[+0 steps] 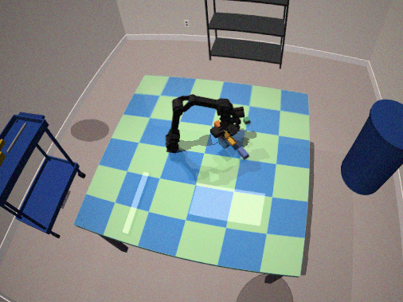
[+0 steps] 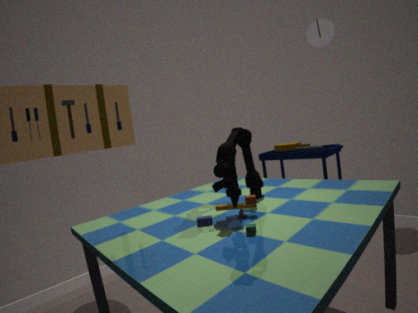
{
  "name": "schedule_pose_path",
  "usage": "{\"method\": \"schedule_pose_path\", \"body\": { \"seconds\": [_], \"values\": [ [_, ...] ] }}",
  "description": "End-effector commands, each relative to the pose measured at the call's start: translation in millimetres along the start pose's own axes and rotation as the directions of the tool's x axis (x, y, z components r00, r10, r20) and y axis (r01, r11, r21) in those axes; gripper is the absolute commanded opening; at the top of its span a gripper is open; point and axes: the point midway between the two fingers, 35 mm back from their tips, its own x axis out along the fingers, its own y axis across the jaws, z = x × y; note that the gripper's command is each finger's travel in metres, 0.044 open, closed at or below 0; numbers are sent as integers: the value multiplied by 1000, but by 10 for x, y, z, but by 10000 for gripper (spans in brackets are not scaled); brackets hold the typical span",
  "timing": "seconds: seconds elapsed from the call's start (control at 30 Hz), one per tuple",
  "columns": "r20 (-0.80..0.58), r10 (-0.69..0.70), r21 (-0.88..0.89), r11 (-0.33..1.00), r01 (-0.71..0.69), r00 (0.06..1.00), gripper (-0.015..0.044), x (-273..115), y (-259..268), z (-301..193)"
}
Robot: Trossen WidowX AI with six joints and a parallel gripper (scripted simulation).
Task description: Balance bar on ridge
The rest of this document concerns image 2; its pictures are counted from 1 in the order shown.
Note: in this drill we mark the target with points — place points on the orange long bar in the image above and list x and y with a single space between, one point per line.
250 201

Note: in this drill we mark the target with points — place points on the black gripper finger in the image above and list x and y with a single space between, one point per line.
235 200

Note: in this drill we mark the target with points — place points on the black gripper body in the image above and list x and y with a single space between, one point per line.
232 184

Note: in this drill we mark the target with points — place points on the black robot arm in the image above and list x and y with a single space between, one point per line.
225 161

